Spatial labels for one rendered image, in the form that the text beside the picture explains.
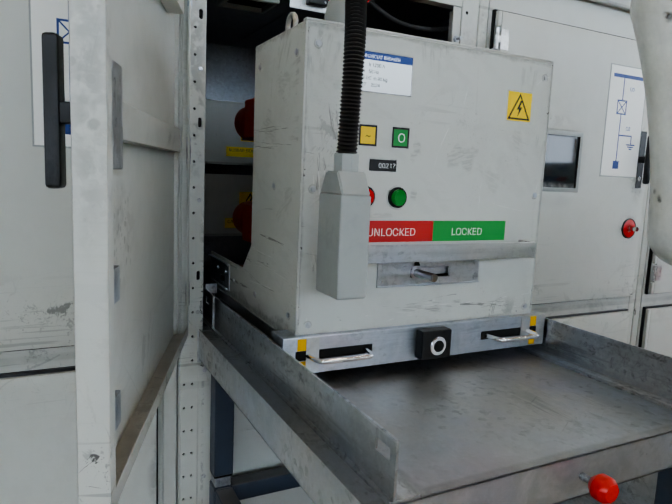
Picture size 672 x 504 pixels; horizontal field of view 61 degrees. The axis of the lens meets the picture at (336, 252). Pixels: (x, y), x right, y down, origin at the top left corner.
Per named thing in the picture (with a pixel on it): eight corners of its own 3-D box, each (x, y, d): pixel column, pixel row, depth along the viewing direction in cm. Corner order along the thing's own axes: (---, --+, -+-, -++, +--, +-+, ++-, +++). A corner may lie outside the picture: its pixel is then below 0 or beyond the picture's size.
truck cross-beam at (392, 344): (542, 343, 111) (545, 313, 110) (281, 377, 87) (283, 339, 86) (523, 336, 116) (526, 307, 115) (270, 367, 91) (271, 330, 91)
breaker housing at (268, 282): (531, 320, 111) (555, 60, 104) (293, 345, 88) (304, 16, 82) (391, 274, 156) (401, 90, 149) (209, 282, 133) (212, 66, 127)
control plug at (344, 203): (367, 299, 80) (374, 172, 78) (336, 301, 78) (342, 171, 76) (341, 288, 87) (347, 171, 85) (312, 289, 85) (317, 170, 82)
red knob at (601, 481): (621, 504, 68) (624, 478, 68) (602, 510, 67) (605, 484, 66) (589, 485, 72) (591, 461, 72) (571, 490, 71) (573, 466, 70)
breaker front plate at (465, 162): (533, 322, 110) (557, 63, 103) (299, 346, 88) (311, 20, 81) (528, 320, 111) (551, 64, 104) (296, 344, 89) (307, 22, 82)
